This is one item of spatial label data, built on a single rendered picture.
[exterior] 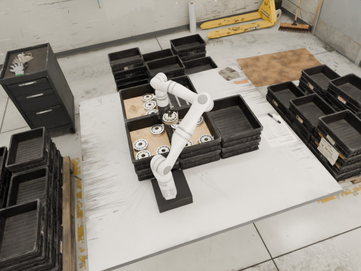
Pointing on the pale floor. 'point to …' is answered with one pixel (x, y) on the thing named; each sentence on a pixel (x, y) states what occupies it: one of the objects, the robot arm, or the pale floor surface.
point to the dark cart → (40, 90)
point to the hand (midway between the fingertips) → (165, 118)
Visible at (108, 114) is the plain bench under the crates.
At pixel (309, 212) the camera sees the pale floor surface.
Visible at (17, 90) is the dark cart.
